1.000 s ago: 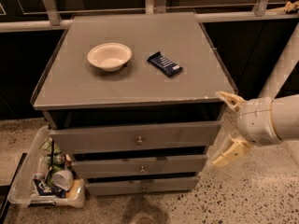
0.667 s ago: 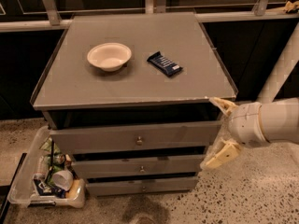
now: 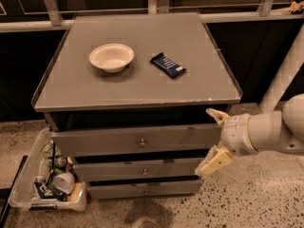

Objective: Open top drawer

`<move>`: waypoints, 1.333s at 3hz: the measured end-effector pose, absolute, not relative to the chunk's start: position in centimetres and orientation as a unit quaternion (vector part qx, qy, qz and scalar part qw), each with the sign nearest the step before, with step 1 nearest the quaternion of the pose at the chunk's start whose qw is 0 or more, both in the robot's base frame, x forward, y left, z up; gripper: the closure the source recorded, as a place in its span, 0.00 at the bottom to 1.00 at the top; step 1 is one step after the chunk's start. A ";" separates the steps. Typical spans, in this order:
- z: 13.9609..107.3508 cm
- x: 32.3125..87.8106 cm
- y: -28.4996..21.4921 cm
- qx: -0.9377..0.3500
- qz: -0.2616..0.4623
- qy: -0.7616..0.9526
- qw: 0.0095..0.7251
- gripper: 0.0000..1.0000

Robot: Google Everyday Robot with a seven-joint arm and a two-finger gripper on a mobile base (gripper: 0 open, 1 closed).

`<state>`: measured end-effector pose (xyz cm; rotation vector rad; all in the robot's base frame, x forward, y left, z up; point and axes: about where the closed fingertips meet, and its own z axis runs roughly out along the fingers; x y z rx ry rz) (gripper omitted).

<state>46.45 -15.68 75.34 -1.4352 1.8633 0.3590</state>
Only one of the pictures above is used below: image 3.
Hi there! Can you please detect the blue snack bar wrapper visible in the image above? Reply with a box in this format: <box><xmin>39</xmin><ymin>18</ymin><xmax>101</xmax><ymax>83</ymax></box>
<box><xmin>150</xmin><ymin>52</ymin><xmax>186</xmax><ymax>79</ymax></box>

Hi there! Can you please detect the soda can in bin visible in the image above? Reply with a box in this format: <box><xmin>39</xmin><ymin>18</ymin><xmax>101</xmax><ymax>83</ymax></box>
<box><xmin>54</xmin><ymin>156</ymin><xmax>67</xmax><ymax>168</ymax></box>

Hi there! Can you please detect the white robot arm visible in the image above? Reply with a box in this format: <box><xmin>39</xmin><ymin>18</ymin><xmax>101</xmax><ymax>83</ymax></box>
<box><xmin>195</xmin><ymin>94</ymin><xmax>304</xmax><ymax>177</ymax></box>

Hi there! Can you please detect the grey drawer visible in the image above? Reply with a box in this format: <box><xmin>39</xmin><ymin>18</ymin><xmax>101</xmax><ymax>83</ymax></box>
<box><xmin>52</xmin><ymin>123</ymin><xmax>220</xmax><ymax>157</ymax></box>
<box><xmin>74</xmin><ymin>158</ymin><xmax>202</xmax><ymax>181</ymax></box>
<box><xmin>87</xmin><ymin>180</ymin><xmax>201</xmax><ymax>200</ymax></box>

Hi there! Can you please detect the yellow sponge in bin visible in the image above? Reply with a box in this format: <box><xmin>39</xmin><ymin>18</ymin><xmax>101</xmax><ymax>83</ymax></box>
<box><xmin>67</xmin><ymin>182</ymin><xmax>82</xmax><ymax>201</ymax></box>

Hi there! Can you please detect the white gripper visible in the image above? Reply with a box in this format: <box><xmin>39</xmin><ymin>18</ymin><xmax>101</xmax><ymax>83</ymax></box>
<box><xmin>195</xmin><ymin>108</ymin><xmax>257</xmax><ymax>177</ymax></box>

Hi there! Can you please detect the white paper bowl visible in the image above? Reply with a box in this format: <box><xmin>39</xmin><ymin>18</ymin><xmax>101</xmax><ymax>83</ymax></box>
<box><xmin>89</xmin><ymin>44</ymin><xmax>135</xmax><ymax>73</ymax></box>

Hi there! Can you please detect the grey top drawer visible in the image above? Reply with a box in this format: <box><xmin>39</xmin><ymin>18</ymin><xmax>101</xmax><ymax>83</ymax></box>
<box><xmin>52</xmin><ymin>123</ymin><xmax>220</xmax><ymax>157</ymax></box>

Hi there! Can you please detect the white diagonal post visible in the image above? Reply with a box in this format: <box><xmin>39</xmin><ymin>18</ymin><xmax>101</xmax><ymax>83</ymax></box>
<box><xmin>259</xmin><ymin>25</ymin><xmax>304</xmax><ymax>113</ymax></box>

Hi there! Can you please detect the white cup in bin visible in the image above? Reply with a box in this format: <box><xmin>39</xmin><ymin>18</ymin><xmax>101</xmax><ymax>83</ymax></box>
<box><xmin>53</xmin><ymin>173</ymin><xmax>75</xmax><ymax>194</ymax></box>

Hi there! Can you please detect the metal railing frame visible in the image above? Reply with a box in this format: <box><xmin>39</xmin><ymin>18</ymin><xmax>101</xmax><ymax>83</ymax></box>
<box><xmin>0</xmin><ymin>0</ymin><xmax>303</xmax><ymax>33</ymax></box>

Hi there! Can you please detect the grey bottom drawer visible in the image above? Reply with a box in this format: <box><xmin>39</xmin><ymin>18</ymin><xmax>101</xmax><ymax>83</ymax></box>
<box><xmin>87</xmin><ymin>180</ymin><xmax>201</xmax><ymax>200</ymax></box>

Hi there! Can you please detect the clear plastic bin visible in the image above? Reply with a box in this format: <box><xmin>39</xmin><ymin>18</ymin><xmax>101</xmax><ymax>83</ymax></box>
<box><xmin>9</xmin><ymin>128</ymin><xmax>86</xmax><ymax>212</ymax></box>

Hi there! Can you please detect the grey middle drawer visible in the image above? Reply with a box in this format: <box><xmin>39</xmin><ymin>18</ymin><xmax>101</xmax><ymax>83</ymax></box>
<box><xmin>74</xmin><ymin>158</ymin><xmax>202</xmax><ymax>181</ymax></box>

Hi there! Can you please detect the blue snack bag in bin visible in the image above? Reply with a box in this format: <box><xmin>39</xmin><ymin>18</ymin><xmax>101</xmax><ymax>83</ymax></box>
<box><xmin>34</xmin><ymin>181</ymin><xmax>67</xmax><ymax>201</ymax></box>

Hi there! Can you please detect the grey drawer cabinet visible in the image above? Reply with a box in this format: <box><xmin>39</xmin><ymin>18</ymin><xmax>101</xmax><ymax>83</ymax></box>
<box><xmin>32</xmin><ymin>13</ymin><xmax>241</xmax><ymax>188</ymax></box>

